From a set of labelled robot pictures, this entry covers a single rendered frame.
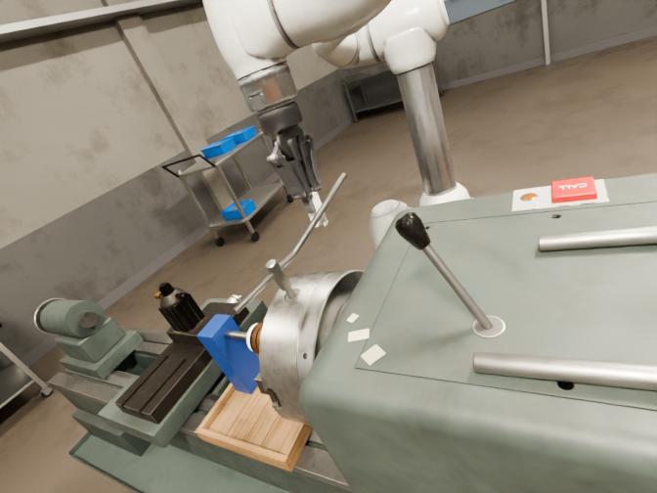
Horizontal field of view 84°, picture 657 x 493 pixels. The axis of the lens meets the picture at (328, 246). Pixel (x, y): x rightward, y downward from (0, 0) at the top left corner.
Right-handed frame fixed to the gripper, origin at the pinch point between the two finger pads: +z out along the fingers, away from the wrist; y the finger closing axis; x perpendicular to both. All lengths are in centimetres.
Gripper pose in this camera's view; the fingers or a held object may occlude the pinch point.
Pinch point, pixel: (315, 209)
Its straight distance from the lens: 72.2
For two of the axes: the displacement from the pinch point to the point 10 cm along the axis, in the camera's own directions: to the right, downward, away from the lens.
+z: 3.3, 8.5, 4.2
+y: -4.3, 5.3, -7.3
